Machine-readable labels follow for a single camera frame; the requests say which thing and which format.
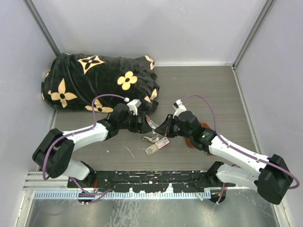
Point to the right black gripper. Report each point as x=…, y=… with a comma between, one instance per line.
x=165, y=128

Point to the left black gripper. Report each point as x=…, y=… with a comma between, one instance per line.
x=141, y=127

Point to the red white staple box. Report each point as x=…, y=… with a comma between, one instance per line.
x=156, y=146

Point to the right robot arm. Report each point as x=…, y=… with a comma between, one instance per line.
x=269, y=176

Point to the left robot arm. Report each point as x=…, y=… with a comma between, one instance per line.
x=54, y=153

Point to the brown cloth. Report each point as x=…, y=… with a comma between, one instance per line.
x=203, y=124

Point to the black floral plush blanket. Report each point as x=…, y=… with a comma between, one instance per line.
x=98, y=83

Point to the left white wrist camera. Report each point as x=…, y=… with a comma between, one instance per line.
x=133, y=106

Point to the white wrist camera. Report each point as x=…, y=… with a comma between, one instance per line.
x=133, y=106
x=179, y=108

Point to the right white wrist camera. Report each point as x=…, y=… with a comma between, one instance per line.
x=179, y=108

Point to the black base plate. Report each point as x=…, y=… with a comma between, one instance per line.
x=148, y=181

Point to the aluminium front rail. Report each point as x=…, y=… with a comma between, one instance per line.
x=35, y=181

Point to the white slotted cable duct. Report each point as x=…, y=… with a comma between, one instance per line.
x=75, y=194

